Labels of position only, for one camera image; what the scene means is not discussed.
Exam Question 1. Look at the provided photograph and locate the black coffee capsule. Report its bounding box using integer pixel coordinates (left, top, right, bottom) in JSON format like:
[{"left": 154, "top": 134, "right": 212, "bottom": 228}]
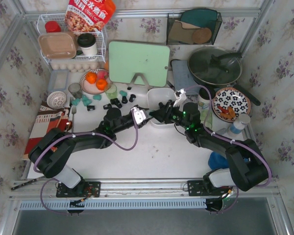
[{"left": 103, "top": 103, "right": 112, "bottom": 110}]

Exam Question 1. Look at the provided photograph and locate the white round strainer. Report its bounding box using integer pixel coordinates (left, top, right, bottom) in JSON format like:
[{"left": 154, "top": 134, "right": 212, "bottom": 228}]
[{"left": 47, "top": 91, "right": 67, "bottom": 109}]

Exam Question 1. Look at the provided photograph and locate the blue sponge cloth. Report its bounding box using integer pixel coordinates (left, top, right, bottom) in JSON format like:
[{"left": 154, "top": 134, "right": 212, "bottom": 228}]
[{"left": 208, "top": 152, "right": 229, "bottom": 170}]

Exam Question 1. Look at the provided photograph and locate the egg carton tray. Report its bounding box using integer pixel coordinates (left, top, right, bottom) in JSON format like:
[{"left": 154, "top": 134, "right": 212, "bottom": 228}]
[{"left": 50, "top": 61, "right": 104, "bottom": 72}]

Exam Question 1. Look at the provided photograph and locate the pink fruit plate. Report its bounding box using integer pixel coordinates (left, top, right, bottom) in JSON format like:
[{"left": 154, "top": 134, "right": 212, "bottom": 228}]
[{"left": 79, "top": 69, "right": 111, "bottom": 94}]

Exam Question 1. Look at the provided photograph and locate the green translucent cup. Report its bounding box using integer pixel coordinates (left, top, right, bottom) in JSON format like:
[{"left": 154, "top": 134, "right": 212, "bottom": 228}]
[{"left": 104, "top": 83, "right": 118, "bottom": 99}]

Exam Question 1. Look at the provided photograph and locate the red snack bag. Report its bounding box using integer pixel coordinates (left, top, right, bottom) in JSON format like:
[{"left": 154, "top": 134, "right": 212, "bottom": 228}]
[{"left": 64, "top": 0, "right": 116, "bottom": 32}]

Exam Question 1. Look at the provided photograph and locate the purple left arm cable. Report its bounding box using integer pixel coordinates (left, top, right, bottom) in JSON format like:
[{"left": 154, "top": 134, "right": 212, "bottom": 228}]
[{"left": 33, "top": 110, "right": 139, "bottom": 216}]

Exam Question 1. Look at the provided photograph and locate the round cork coaster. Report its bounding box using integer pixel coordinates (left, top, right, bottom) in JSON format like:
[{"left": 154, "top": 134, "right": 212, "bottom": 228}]
[{"left": 192, "top": 28, "right": 212, "bottom": 44}]

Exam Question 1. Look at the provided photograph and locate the white bottle blue label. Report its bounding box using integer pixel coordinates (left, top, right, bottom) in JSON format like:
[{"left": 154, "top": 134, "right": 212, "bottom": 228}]
[{"left": 227, "top": 114, "right": 250, "bottom": 137}]

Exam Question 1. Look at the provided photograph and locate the floral patterned plate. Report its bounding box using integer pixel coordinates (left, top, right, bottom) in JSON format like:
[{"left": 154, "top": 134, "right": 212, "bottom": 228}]
[{"left": 212, "top": 87, "right": 251, "bottom": 123}]

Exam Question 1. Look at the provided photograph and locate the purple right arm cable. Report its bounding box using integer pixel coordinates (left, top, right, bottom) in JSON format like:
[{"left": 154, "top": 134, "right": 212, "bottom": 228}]
[{"left": 183, "top": 85, "right": 272, "bottom": 215}]

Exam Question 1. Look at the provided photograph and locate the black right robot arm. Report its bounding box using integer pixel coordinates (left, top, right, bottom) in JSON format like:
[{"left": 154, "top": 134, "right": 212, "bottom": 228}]
[{"left": 149, "top": 101, "right": 272, "bottom": 191}]

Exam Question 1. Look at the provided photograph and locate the grey glass cup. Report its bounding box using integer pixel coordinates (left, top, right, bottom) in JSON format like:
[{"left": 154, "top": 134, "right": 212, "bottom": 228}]
[{"left": 68, "top": 83, "right": 83, "bottom": 99}]

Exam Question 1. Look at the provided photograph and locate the white wire rack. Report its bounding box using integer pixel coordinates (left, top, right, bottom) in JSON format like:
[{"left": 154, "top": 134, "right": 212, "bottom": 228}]
[{"left": 36, "top": 13, "right": 107, "bottom": 64}]

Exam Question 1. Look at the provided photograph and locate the striped red cloth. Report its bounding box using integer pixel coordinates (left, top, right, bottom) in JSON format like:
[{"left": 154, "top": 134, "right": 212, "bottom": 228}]
[{"left": 23, "top": 102, "right": 70, "bottom": 160}]

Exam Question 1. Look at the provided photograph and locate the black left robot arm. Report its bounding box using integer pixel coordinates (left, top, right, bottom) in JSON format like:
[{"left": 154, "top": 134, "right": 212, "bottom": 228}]
[{"left": 28, "top": 106, "right": 152, "bottom": 197}]

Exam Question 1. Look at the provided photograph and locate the red jar lid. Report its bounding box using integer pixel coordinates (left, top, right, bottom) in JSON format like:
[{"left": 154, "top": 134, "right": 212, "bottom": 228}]
[{"left": 45, "top": 21, "right": 61, "bottom": 33}]

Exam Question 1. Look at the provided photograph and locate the grey blue rectangular tray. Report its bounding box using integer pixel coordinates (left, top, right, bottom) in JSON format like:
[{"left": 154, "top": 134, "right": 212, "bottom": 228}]
[{"left": 170, "top": 59, "right": 200, "bottom": 95}]

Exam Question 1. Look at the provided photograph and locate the black frying pan with lid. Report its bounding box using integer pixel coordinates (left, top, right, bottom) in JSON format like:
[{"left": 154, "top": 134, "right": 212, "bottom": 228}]
[{"left": 187, "top": 47, "right": 261, "bottom": 106}]

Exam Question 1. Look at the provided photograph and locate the green cutting board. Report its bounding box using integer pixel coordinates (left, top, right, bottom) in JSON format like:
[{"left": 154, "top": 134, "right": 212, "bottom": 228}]
[{"left": 108, "top": 41, "right": 170, "bottom": 87}]

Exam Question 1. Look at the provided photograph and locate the clear lidded container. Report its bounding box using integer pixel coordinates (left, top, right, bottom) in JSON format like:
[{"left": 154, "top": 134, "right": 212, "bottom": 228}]
[{"left": 47, "top": 70, "right": 69, "bottom": 93}]

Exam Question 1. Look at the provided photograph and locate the green cup right side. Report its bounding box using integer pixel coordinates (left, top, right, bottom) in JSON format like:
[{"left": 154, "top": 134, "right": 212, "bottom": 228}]
[{"left": 200, "top": 110, "right": 213, "bottom": 129}]

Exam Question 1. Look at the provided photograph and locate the white storage basket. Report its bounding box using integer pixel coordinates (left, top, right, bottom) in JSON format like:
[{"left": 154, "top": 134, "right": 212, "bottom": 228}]
[{"left": 147, "top": 88, "right": 176, "bottom": 129}]

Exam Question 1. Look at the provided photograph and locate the white coffee cup black lid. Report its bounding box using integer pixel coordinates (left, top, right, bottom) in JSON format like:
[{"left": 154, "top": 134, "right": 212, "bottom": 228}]
[{"left": 77, "top": 33, "right": 98, "bottom": 56}]

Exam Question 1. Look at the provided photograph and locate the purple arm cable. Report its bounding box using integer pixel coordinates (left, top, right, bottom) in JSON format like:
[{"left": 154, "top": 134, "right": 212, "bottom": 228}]
[
  {"left": 33, "top": 110, "right": 139, "bottom": 216},
  {"left": 183, "top": 85, "right": 272, "bottom": 215}
]

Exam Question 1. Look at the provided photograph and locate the black mesh organizer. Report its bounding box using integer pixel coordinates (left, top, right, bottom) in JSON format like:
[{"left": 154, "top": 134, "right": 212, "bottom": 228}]
[{"left": 166, "top": 8, "right": 222, "bottom": 45}]

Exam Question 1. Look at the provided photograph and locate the brown square container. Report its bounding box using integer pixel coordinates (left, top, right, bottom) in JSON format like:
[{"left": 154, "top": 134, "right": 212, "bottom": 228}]
[{"left": 38, "top": 32, "right": 77, "bottom": 59}]

